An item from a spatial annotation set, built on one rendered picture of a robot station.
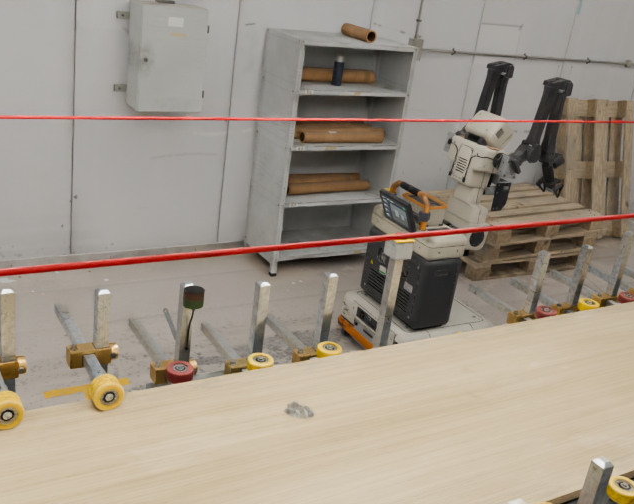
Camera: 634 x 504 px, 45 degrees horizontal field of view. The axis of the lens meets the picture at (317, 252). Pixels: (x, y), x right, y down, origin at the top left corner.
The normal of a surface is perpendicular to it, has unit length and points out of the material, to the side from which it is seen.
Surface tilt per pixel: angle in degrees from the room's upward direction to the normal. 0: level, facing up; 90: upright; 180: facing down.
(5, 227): 90
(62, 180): 90
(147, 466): 0
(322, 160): 90
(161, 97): 90
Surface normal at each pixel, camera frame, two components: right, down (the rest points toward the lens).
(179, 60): 0.51, 0.39
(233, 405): 0.14, -0.92
